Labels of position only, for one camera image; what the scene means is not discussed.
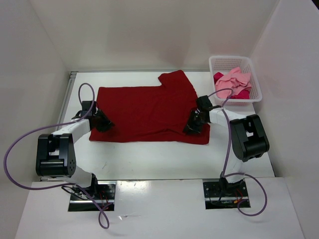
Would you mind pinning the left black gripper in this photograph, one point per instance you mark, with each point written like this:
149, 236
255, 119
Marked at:
106, 123

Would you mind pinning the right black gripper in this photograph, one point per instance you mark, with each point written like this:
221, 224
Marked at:
192, 129

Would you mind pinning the dark red t shirt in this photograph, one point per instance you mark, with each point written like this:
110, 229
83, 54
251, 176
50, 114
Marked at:
157, 113

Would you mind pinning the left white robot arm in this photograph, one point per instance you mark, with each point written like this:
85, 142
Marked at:
56, 156

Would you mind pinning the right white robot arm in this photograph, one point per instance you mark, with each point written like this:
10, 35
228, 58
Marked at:
246, 139

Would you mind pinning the magenta t shirt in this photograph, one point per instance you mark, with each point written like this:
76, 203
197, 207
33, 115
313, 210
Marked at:
243, 94

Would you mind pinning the light pink t shirt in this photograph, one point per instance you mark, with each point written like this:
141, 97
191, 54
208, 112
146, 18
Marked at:
231, 82

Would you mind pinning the white plastic basket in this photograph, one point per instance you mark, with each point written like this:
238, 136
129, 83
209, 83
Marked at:
224, 64

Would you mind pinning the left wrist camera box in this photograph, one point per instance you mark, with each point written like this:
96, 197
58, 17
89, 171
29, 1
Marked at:
89, 108

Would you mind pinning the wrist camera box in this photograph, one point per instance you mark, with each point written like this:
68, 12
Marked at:
204, 103
89, 108

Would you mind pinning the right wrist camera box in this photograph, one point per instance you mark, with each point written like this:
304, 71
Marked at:
204, 103

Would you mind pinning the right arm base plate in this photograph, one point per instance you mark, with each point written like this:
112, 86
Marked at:
219, 194

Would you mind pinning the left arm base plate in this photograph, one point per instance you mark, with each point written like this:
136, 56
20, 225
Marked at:
104, 197

